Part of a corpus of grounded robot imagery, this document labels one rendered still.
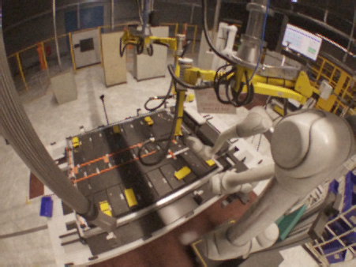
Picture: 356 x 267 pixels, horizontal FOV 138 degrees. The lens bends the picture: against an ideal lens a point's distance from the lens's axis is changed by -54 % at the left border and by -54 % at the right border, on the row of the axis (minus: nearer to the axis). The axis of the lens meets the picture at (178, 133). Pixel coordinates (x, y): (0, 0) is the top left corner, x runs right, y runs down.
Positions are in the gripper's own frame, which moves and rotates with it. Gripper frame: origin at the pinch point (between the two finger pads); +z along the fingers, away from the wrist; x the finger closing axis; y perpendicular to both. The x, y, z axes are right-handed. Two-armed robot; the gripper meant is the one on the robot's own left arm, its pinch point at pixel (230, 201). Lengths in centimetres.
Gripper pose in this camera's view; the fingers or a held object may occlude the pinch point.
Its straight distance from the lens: 110.7
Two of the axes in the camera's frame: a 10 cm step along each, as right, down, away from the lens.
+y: -4.4, -6.4, 6.3
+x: -8.9, 2.4, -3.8
